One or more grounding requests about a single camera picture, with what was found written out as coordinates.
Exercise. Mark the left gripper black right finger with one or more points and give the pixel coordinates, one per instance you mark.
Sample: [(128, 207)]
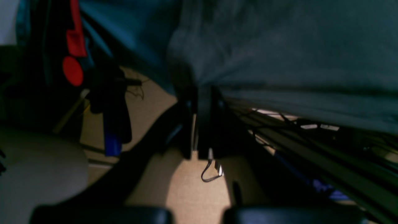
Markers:
[(261, 189)]

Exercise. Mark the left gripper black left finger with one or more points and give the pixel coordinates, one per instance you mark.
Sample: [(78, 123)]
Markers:
[(135, 190)]

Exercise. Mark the grey T-shirt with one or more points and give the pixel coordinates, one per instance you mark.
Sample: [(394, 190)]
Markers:
[(329, 60)]

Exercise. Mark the blue black clamp top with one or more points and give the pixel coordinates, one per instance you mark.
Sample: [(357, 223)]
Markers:
[(107, 96)]

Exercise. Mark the orange black clamp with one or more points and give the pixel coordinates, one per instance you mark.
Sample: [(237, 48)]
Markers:
[(75, 40)]

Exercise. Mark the blue table cloth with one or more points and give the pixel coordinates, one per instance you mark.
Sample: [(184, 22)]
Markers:
[(130, 33)]

